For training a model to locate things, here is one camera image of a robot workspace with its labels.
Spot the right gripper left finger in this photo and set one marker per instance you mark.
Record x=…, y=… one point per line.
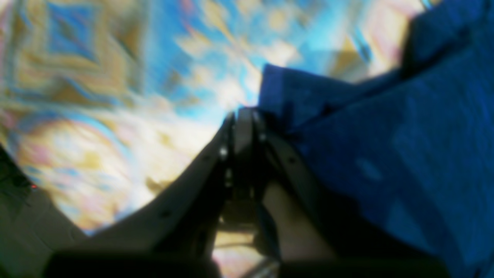
x=174, y=235

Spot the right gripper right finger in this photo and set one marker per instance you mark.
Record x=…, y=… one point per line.
x=346, y=246

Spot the blue long-sleeve shirt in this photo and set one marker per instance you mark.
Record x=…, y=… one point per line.
x=411, y=149

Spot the patterned tablecloth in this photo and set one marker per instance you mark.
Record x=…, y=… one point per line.
x=105, y=103

